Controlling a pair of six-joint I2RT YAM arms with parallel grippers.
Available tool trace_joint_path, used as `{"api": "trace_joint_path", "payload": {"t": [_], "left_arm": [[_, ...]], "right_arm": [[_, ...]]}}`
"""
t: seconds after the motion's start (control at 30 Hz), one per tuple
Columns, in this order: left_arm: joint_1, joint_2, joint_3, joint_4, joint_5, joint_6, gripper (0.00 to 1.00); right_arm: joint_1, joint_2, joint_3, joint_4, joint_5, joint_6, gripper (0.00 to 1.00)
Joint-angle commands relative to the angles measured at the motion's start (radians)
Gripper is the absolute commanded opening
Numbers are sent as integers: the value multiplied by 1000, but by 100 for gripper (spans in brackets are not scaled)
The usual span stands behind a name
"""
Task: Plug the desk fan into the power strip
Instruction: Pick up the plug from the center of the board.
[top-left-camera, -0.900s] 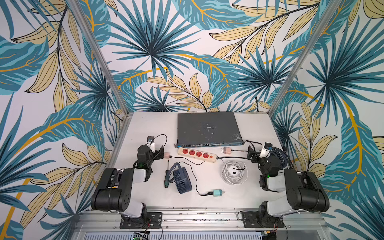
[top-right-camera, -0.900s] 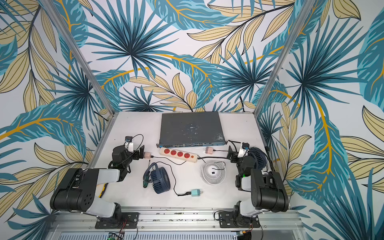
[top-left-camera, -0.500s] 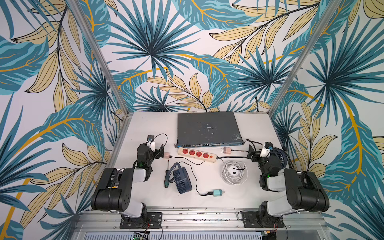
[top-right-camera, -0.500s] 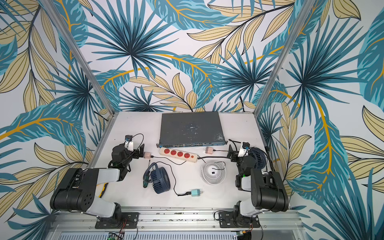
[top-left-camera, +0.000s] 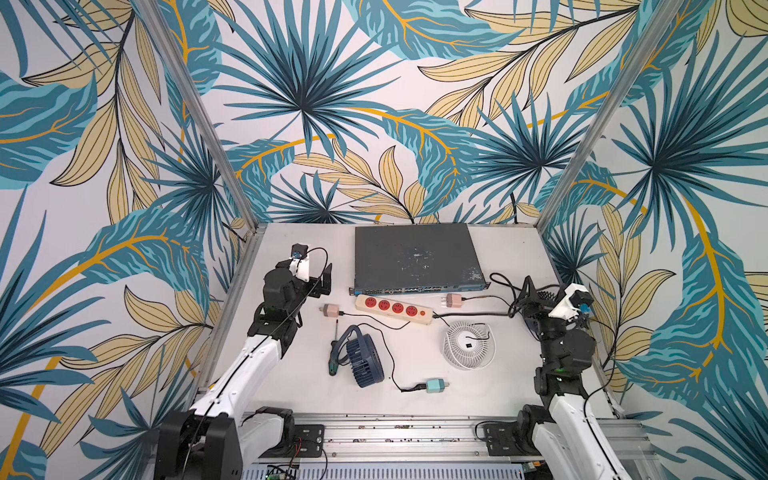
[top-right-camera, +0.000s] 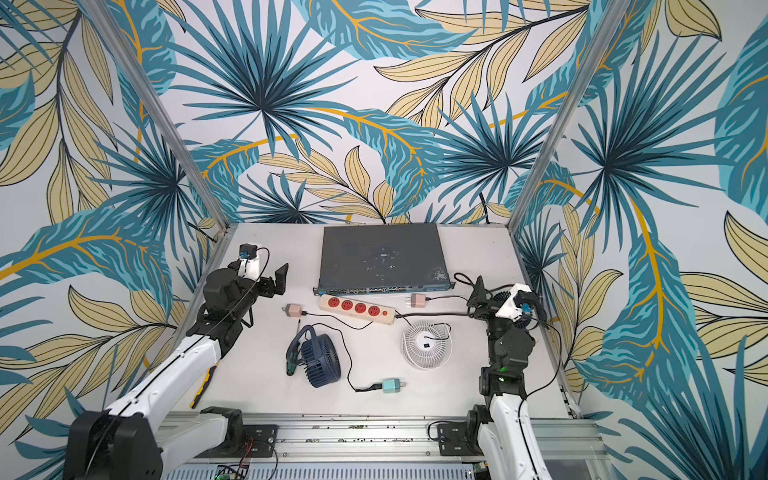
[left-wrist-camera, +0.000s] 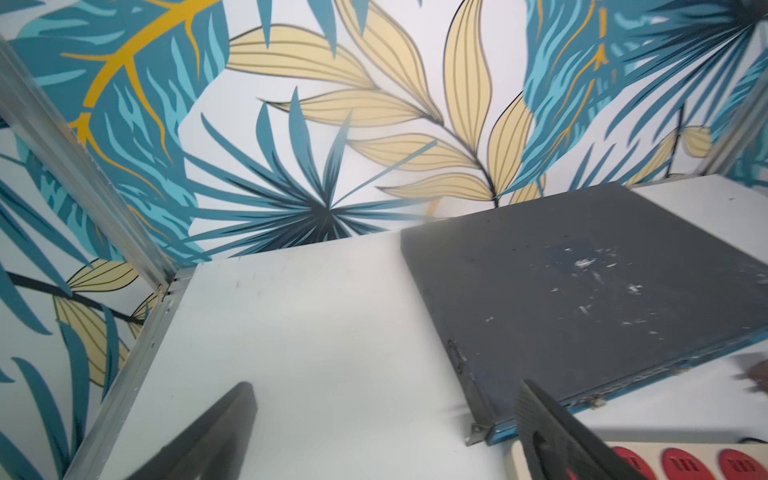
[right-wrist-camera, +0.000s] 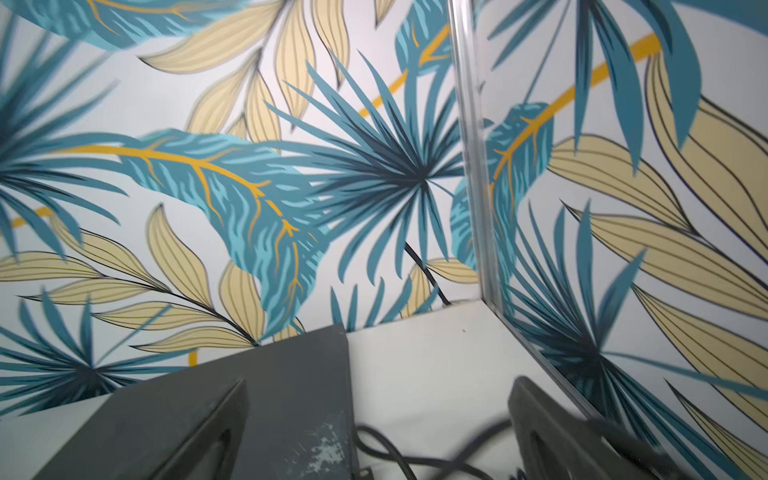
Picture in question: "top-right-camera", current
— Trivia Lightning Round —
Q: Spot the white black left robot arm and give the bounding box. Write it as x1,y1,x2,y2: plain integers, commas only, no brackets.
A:
62,260,289,479

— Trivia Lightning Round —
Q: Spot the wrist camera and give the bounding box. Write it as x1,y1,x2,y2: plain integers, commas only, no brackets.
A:
495,283,539,321
237,243,261,280

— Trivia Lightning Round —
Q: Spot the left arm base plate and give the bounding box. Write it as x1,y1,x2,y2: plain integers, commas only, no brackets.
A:
197,424,279,459

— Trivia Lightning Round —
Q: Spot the pink adapter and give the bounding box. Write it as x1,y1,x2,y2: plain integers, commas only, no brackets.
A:
408,293,428,308
283,303,304,318

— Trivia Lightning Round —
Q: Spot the green black screwdriver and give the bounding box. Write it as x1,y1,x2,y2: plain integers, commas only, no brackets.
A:
286,320,303,376

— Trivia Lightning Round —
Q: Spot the black fan cable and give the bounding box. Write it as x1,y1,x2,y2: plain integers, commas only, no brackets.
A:
299,310,385,394

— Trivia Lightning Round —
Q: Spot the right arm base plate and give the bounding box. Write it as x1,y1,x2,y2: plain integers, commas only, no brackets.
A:
436,422,483,457

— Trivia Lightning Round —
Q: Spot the teal USB power adapter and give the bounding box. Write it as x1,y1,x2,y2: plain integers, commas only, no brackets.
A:
381,378,406,394

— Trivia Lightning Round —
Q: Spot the dark grey network switch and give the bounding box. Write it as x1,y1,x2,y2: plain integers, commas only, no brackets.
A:
314,223,455,296

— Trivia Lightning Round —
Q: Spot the beige red power strip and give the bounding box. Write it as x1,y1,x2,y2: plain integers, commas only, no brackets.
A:
318,295,396,325

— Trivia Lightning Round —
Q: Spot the white round desk fan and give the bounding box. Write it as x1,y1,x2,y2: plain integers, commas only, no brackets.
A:
401,321,453,370

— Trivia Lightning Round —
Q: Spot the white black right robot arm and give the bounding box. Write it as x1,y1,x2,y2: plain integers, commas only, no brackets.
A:
465,277,551,479

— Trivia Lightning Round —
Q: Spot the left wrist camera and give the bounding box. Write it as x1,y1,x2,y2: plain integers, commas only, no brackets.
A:
237,243,261,280

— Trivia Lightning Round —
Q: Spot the aluminium frame rail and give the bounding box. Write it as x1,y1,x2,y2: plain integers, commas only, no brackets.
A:
89,410,613,480

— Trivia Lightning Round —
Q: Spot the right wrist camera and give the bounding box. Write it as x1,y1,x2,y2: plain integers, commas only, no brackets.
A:
495,283,539,321

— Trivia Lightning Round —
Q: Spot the navy blue desk fan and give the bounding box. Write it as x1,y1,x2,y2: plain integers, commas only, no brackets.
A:
296,325,341,388

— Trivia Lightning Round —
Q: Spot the black power strip cord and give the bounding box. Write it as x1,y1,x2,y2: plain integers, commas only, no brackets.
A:
392,272,481,319

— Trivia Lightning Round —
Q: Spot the pink adapter left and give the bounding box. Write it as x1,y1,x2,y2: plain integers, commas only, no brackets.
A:
283,303,304,318

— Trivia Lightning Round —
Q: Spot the pink adapter right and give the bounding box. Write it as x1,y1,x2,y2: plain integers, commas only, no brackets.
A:
408,293,428,308

